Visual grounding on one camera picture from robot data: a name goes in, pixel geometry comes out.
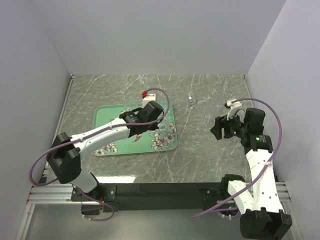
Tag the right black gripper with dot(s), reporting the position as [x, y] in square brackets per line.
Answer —
[216, 129]

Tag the small clear glass mid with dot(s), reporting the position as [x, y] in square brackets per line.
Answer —
[207, 117]

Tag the green floral bird tray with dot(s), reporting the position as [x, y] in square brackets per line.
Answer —
[148, 142]

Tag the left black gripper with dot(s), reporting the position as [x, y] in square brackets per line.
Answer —
[154, 126]

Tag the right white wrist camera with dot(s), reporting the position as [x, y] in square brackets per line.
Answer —
[233, 106]

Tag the clear stemmed glass far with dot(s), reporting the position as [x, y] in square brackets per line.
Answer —
[191, 99]

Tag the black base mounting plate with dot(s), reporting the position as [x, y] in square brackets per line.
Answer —
[164, 196]

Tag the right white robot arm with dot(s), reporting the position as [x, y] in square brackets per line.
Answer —
[262, 214]

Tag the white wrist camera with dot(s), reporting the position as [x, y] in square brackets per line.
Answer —
[233, 106]
[148, 97]

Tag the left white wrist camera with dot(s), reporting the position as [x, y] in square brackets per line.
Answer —
[148, 97]

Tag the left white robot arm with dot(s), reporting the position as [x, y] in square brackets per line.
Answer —
[68, 151]

